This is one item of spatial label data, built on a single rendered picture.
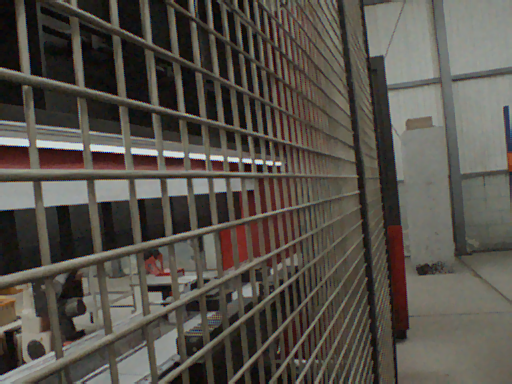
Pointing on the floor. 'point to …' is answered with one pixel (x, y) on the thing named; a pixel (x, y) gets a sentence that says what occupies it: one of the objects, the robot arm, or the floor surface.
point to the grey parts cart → (109, 298)
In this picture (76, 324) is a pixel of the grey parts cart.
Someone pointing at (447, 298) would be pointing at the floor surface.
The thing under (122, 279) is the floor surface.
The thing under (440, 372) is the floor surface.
